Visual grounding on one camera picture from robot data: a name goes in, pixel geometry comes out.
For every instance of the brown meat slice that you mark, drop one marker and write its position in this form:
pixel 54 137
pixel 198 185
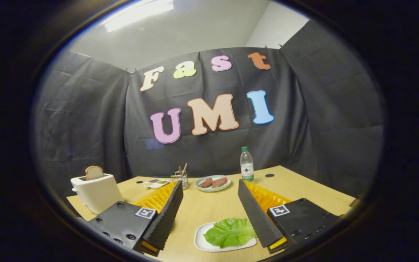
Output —
pixel 205 183
pixel 219 182

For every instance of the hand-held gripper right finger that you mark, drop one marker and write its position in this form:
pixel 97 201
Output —
pixel 255 214

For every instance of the green lettuce leaf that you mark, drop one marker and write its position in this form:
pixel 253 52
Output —
pixel 227 233

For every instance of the white toaster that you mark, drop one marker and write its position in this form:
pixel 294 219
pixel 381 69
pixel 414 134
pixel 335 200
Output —
pixel 96 193

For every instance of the small white sauce tray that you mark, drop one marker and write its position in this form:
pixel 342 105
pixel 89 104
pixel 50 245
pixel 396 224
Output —
pixel 155 183

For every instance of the light green round plate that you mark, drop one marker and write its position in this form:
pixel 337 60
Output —
pixel 213 189

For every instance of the white rectangular plate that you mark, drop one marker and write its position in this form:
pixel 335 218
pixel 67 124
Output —
pixel 200 238

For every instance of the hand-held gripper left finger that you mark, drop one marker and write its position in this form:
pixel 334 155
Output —
pixel 166 214

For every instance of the clear plastic water bottle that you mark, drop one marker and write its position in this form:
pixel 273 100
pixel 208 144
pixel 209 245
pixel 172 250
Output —
pixel 247 167

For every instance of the ceiling light panel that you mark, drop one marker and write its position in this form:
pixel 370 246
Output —
pixel 136 14

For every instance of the black backdrop cloth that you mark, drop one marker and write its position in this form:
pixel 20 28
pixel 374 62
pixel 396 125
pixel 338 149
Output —
pixel 86 127

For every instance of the bread slice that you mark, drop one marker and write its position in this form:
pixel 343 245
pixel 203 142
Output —
pixel 94 173

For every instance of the metal mesh utensil holder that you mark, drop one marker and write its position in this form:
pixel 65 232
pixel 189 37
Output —
pixel 184 181

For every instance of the wooden chopsticks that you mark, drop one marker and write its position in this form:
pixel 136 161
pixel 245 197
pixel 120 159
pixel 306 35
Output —
pixel 183 169

